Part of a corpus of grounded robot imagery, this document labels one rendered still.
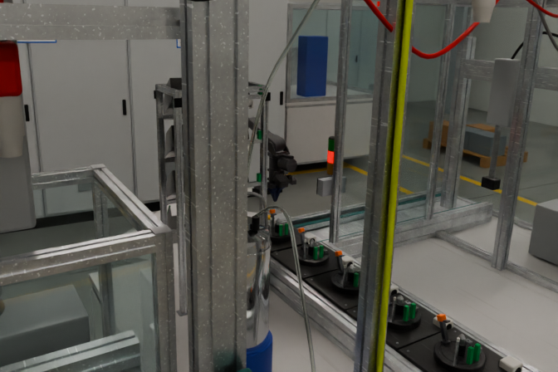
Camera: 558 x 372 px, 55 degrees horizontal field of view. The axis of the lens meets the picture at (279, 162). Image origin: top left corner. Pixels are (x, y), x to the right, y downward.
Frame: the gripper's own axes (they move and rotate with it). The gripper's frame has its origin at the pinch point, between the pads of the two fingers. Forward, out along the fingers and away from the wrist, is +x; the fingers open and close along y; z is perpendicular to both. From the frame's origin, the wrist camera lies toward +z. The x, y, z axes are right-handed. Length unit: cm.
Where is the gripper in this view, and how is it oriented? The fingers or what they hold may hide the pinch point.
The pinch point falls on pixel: (275, 193)
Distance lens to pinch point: 231.7
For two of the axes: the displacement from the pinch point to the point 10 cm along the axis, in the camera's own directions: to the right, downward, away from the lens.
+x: -0.2, 9.6, 2.8
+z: 5.4, 2.4, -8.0
